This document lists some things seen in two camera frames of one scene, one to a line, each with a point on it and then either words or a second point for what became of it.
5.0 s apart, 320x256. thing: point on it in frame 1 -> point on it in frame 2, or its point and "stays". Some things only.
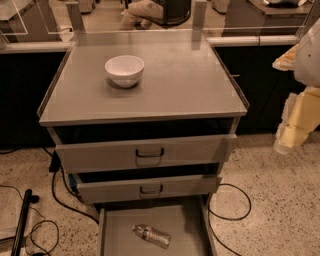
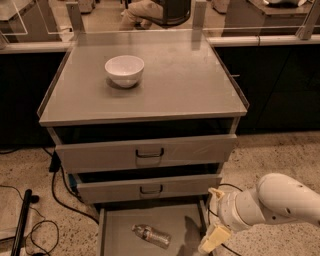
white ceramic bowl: x=124 y=70 stays
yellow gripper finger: x=286 y=62 -> x=238 y=209
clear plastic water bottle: x=152 y=235 stays
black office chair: x=175 y=12 stays
